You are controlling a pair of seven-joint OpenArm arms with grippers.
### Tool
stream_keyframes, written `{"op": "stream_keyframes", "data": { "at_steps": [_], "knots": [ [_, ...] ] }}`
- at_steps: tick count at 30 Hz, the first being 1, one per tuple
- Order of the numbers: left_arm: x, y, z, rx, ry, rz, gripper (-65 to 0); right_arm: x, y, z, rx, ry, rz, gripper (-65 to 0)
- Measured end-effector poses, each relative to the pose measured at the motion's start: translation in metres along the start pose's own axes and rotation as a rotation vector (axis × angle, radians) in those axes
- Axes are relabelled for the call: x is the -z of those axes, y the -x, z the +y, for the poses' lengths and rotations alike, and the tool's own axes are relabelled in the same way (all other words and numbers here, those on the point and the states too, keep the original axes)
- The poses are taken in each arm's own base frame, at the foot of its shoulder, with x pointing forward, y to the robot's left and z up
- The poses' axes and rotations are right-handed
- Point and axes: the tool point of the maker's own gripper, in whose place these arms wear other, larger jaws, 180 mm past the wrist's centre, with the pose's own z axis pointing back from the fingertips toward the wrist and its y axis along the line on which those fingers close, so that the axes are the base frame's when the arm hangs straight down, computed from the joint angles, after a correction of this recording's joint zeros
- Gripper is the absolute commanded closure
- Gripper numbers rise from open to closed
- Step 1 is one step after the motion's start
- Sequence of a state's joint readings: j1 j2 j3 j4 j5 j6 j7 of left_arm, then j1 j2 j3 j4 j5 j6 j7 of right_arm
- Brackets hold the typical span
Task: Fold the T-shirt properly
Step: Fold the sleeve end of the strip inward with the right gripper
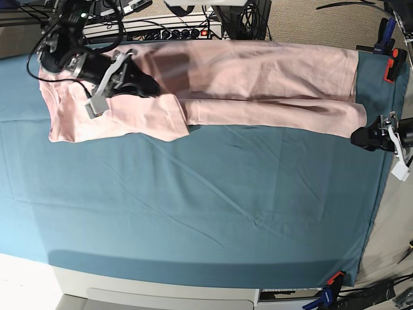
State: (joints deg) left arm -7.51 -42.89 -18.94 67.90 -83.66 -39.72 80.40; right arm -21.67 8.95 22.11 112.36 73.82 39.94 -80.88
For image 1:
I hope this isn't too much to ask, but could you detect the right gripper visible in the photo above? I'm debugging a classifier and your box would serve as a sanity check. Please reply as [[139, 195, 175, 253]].
[[72, 48, 161, 99]]

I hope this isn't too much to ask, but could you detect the teal table cloth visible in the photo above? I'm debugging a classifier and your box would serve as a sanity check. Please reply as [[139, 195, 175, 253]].
[[1, 56, 392, 289]]

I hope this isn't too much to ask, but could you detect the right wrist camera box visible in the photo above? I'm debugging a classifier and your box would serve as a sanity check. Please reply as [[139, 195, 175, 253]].
[[85, 96, 109, 119]]

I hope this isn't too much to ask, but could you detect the orange blue clamp bottom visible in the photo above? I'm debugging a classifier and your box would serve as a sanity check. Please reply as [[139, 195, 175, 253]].
[[302, 271, 346, 310]]

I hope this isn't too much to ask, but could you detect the pink T-shirt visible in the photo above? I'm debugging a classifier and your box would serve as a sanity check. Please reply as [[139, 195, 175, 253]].
[[39, 40, 367, 143]]

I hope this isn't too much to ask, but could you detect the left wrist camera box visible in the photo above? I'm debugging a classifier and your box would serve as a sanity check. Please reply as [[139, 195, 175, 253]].
[[391, 161, 411, 181]]

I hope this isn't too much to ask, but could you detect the orange black clamp right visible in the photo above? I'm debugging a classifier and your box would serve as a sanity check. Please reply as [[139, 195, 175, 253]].
[[383, 48, 408, 83]]

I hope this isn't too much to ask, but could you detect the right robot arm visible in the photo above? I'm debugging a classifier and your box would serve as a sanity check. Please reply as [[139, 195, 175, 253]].
[[33, 1, 161, 98]]

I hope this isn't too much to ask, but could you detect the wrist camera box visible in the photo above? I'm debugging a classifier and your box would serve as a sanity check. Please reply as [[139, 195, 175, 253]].
[[85, 96, 109, 119], [391, 161, 411, 181]]

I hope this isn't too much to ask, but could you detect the blue clamp top right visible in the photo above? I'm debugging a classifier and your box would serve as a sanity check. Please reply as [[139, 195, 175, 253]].
[[356, 18, 396, 56]]

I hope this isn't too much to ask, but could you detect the black power strip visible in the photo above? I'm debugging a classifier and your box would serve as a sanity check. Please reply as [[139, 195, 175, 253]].
[[128, 28, 212, 41]]

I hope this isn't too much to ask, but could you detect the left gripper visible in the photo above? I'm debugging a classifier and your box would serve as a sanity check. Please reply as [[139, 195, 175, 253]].
[[350, 111, 412, 161]]

